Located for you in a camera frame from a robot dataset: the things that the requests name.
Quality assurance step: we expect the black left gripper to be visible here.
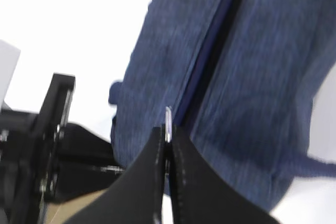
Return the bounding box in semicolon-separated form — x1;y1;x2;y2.
1;73;124;223

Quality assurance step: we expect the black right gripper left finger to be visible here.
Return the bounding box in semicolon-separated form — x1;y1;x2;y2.
66;127;165;224

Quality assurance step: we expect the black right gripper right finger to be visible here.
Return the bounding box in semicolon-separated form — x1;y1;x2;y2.
169;126;278;223

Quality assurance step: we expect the silver zipper pull ring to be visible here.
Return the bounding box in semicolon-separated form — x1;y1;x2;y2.
164;105;173;143

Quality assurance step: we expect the navy blue lunch bag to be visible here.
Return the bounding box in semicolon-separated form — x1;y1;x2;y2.
109;0;335;211

